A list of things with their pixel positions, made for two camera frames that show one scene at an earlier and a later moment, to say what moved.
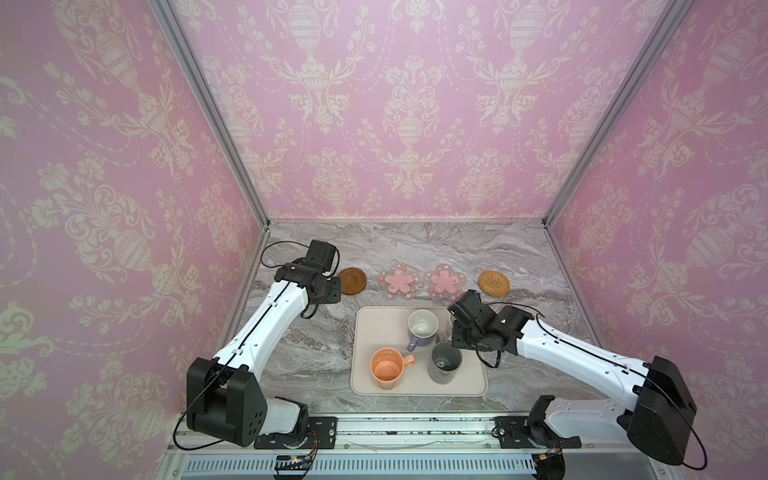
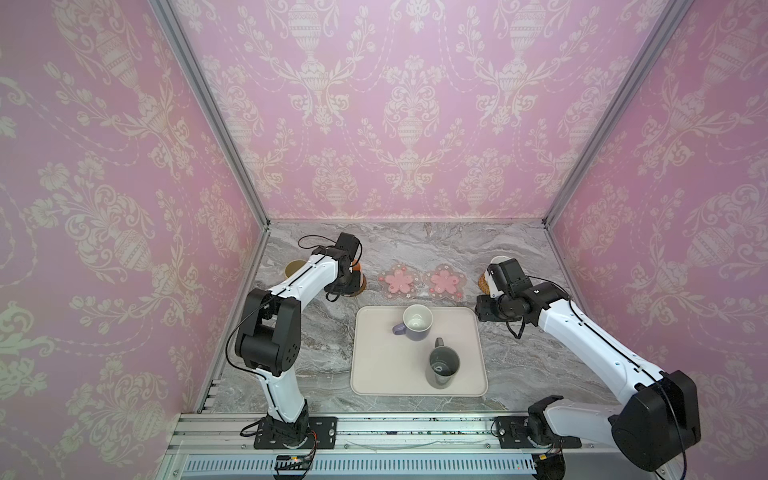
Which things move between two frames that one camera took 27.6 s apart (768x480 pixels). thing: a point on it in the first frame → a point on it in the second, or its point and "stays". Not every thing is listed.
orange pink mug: x=387 y=367 → x=357 y=272
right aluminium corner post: x=661 y=32 stays
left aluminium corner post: x=214 y=103 stays
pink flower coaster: x=400 y=282 stays
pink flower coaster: x=443 y=282 stays
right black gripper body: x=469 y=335 → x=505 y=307
